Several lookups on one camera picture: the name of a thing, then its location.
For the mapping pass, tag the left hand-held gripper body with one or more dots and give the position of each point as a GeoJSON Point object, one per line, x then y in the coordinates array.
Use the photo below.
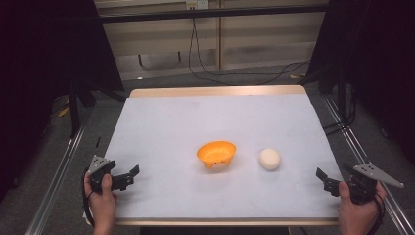
{"type": "Point", "coordinates": [98, 166]}

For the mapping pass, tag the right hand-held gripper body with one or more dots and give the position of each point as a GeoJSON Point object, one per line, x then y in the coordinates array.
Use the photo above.
{"type": "Point", "coordinates": [363, 182]}

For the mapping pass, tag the person's right hand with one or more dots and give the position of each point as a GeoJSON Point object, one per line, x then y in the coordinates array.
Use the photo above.
{"type": "Point", "coordinates": [355, 215]}

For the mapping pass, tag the person's left hand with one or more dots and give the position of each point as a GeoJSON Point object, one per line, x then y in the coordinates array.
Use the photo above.
{"type": "Point", "coordinates": [101, 204]}

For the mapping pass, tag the white round ball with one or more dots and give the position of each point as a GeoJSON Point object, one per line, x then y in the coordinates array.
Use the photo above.
{"type": "Point", "coordinates": [269, 159]}

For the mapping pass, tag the black metal stand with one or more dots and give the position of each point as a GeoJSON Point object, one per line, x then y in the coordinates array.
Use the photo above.
{"type": "Point", "coordinates": [342, 98]}
{"type": "Point", "coordinates": [74, 107]}

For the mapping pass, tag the yellow tape strip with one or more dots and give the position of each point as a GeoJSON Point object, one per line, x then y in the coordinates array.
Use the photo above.
{"type": "Point", "coordinates": [296, 76]}
{"type": "Point", "coordinates": [64, 111]}

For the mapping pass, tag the orange plastic bowl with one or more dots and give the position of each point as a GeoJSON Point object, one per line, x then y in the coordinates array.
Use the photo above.
{"type": "Point", "coordinates": [216, 152]}

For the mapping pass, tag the white table mat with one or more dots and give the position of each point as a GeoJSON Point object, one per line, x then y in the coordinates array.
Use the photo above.
{"type": "Point", "coordinates": [212, 114]}

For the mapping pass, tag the black curtain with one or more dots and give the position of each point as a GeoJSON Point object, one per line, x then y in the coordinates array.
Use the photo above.
{"type": "Point", "coordinates": [42, 65]}
{"type": "Point", "coordinates": [385, 65]}

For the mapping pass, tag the black horizontal bar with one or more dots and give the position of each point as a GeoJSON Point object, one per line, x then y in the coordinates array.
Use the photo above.
{"type": "Point", "coordinates": [212, 13]}

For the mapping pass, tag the metal floor rail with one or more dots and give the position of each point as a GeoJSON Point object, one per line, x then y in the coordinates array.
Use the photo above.
{"type": "Point", "coordinates": [55, 182]}
{"type": "Point", "coordinates": [359, 150]}

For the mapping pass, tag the white wall socket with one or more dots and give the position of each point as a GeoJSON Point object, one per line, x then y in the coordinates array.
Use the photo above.
{"type": "Point", "coordinates": [197, 4]}

